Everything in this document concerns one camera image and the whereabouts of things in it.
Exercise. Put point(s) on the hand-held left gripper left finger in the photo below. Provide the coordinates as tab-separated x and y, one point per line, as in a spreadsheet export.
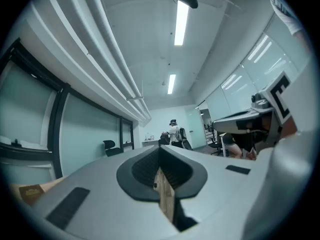
95	184

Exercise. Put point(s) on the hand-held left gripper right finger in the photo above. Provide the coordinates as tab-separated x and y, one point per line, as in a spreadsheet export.
220	184

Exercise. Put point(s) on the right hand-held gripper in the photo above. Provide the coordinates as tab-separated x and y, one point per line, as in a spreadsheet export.
277	96

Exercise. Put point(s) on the person's right forearm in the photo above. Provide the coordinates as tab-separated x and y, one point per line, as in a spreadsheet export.
291	127

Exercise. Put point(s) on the black office chair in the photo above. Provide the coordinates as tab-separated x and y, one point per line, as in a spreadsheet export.
111	147
216	146

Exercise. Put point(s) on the frosted glass door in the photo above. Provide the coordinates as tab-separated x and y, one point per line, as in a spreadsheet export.
196	129

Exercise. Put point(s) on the black framed frosted window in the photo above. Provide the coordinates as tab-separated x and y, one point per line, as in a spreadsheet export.
55	134

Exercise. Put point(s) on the small white desk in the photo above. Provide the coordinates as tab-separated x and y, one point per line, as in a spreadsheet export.
150	142

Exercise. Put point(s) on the long ceiling light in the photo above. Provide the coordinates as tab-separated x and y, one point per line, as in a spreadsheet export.
171	84
181	24

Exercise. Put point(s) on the white pipe hanger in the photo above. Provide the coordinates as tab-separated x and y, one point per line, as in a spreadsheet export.
135	98

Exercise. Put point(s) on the white ceiling pipe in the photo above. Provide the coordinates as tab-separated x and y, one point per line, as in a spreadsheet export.
82	31
112	34

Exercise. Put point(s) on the grey fisheye camera module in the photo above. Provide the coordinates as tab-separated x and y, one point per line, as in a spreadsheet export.
260	101

